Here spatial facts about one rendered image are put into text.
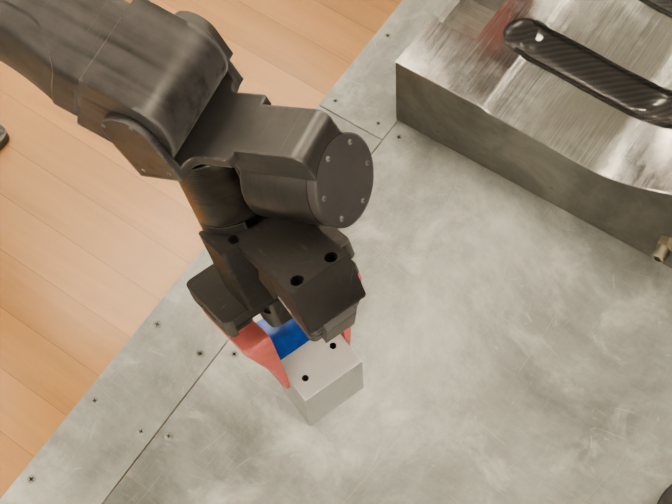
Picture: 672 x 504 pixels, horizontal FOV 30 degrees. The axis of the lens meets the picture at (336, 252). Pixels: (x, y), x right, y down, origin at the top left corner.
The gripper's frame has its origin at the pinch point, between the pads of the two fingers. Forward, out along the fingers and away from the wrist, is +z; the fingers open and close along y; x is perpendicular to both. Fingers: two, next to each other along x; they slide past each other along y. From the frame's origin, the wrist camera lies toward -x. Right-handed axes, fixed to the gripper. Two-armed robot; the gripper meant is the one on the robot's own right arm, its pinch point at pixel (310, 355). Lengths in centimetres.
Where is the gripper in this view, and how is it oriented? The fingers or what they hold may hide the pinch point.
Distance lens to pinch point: 90.0
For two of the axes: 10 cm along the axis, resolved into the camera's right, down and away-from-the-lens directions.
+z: 3.2, 7.4, 6.0
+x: -5.0, -4.0, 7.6
